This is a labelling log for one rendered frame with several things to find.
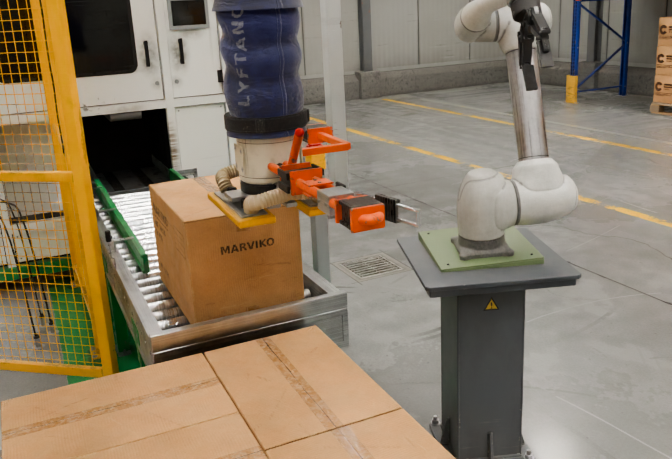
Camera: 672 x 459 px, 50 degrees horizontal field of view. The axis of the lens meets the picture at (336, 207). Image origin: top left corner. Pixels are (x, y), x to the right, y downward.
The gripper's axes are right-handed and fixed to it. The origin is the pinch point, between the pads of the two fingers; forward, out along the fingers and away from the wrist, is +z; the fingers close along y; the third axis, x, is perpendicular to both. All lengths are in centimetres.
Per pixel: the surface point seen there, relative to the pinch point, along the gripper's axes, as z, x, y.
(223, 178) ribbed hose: 8, -85, -34
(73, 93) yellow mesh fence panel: -49, -146, -90
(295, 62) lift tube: -12, -61, -5
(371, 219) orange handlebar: 40, -49, 30
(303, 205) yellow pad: 22, -62, -21
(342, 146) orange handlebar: 2, -49, -33
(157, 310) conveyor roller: 35, -121, -105
